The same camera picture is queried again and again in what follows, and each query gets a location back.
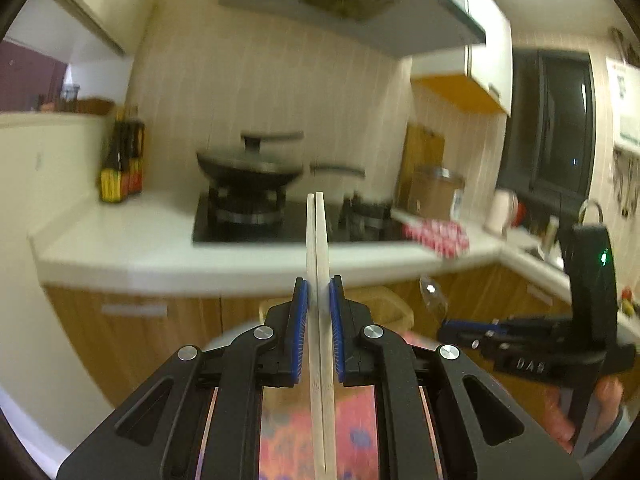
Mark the small pale bottle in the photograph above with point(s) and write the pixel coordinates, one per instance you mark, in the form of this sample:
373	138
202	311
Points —
551	235

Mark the dark window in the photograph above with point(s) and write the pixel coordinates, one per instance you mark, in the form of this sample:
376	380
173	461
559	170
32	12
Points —
550	125

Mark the small red container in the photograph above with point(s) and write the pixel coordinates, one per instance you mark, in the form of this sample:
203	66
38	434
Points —
520	215

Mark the white kettle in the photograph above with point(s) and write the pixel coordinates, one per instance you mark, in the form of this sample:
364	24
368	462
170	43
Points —
500	212

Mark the wooden cutting board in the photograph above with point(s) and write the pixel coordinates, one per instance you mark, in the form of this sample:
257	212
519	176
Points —
422	145

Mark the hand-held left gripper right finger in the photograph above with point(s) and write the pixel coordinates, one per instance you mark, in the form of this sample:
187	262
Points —
337	330

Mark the dark sauce bottle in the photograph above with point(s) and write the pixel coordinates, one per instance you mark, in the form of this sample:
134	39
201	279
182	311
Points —
135	160
112	175

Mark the floral tablecloth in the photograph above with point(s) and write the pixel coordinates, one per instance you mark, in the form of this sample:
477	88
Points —
357	435

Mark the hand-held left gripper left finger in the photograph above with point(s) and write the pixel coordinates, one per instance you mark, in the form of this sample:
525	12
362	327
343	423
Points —
299	330

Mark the person's right hand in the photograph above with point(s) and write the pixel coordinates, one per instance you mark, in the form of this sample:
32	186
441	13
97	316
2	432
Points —
611	400

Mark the beige woven basket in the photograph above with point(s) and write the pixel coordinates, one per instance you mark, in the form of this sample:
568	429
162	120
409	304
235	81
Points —
385	305

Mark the white upper cabinet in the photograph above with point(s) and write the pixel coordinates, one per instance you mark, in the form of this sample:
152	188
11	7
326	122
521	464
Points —
487	35

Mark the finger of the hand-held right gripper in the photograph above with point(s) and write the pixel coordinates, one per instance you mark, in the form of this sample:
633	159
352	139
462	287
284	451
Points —
465	327
487	350

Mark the grey range hood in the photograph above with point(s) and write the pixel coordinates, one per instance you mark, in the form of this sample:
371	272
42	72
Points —
350	5

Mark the metal faucet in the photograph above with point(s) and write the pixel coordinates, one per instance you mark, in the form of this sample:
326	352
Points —
592	207

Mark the black gas stove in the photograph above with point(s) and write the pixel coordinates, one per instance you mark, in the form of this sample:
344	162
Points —
240	225

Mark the white wall appliance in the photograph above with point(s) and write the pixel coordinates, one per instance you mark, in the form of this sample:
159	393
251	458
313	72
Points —
625	105

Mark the clear plastic spoon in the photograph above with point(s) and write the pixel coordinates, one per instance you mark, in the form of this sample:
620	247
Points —
431	294

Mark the black wok with lid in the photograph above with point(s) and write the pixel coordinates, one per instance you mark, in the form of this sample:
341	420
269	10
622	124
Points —
250	165

